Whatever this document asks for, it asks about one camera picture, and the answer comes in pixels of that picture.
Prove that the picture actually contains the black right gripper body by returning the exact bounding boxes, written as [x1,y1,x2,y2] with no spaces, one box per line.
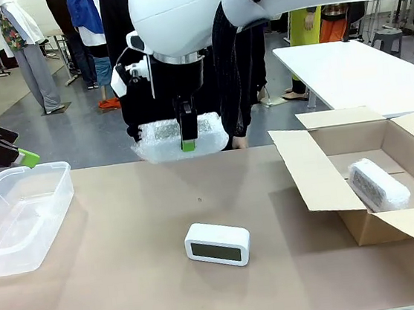
[147,49,210,108]

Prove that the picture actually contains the clear bubble-wrapped clock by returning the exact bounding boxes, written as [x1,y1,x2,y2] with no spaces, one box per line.
[127,109,231,168]

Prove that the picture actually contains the opaque bubble-wrapped clock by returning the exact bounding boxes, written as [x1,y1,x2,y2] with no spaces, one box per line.
[345,152,413,216]

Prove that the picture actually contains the person's left forearm black sleeve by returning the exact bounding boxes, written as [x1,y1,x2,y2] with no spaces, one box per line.
[215,25,276,141]

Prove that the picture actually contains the white unwrapped digital clock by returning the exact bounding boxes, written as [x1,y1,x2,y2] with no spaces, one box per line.
[182,216,254,273]

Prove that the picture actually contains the person's left hand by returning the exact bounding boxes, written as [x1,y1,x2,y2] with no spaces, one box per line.
[230,135,251,151]

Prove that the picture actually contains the clear plastic container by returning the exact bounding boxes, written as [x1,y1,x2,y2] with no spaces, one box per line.
[0,159,84,277]

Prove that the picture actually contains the orange object on floor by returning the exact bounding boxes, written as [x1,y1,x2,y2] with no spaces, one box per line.
[97,96,123,112]

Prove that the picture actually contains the person in black hoodie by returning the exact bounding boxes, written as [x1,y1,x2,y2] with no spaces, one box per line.
[99,0,278,164]

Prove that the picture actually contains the background person blue jacket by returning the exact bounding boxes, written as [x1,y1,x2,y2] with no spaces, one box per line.
[45,0,116,94]

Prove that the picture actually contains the background person yellow skirt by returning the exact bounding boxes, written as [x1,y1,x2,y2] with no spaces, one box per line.
[272,4,336,103]

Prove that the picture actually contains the brown cardboard box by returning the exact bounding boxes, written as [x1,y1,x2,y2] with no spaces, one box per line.
[265,100,414,258]

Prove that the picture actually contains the grey metal stool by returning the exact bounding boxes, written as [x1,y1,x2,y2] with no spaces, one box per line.
[369,27,407,61]

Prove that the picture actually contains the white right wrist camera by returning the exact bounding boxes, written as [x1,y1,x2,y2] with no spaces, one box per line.
[107,55,155,100]

